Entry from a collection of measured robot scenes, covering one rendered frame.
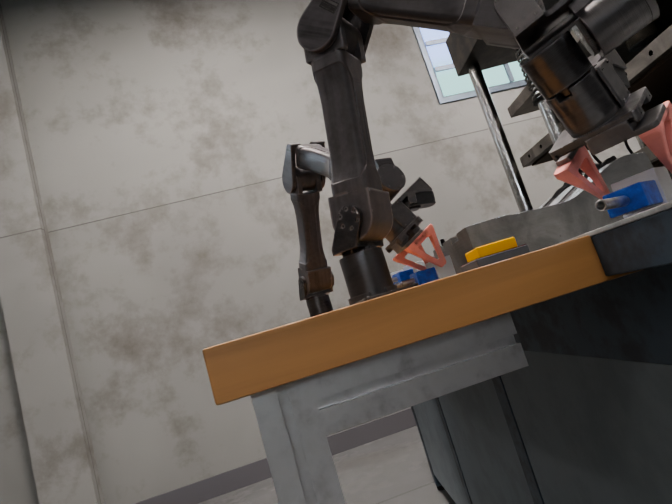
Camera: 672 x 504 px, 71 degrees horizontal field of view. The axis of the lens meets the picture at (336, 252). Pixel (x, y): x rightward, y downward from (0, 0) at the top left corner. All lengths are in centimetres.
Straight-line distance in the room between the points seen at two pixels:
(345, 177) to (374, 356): 33
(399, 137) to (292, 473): 348
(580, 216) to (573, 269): 56
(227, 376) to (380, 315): 12
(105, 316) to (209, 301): 66
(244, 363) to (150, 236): 313
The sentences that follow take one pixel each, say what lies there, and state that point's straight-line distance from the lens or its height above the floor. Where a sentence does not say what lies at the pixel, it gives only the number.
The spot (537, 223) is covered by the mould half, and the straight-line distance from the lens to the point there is 93.
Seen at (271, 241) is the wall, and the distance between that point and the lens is 335.
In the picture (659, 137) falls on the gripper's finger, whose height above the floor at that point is 88.
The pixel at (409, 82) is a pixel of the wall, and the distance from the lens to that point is 400.
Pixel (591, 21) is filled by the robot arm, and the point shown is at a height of 101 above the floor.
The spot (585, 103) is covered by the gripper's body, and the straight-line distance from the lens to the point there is 61.
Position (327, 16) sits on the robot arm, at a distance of 70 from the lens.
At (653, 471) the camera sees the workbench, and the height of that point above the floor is 56.
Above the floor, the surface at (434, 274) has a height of 83.
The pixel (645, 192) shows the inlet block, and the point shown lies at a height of 83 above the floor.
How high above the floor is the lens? 79
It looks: 9 degrees up
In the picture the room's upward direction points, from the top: 17 degrees counter-clockwise
